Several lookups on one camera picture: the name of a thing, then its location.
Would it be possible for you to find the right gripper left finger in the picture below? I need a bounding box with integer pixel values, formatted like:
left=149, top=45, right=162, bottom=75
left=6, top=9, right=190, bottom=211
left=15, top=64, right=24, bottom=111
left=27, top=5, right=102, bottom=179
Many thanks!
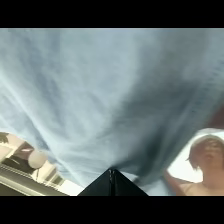
left=77, top=168, right=113, bottom=197

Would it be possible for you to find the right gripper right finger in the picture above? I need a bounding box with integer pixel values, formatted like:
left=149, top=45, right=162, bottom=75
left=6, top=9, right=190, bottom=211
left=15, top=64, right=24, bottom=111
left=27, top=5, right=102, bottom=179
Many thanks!
left=112, top=168, right=149, bottom=197

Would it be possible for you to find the blue shirt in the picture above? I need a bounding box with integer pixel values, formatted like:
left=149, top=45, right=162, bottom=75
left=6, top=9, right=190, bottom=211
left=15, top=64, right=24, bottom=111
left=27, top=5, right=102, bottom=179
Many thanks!
left=0, top=28, right=224, bottom=197

